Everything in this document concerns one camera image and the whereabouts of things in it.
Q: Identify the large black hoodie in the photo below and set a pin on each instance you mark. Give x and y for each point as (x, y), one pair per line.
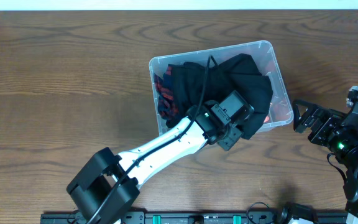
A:
(238, 73)

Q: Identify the pink printed shirt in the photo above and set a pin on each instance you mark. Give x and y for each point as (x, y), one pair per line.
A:
(267, 118)

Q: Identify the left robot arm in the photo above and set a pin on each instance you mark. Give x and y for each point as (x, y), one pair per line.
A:
(108, 184)

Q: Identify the red navy plaid shirt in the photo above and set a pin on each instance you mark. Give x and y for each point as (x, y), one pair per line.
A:
(166, 105)

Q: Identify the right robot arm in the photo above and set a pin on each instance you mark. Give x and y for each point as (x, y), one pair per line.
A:
(339, 133)

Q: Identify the clear plastic storage bin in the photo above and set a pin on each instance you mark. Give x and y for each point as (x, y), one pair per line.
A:
(280, 113)

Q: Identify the black mounting rail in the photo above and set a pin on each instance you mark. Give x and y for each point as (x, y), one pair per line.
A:
(292, 213)

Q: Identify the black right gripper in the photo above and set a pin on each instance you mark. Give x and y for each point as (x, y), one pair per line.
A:
(336, 121)

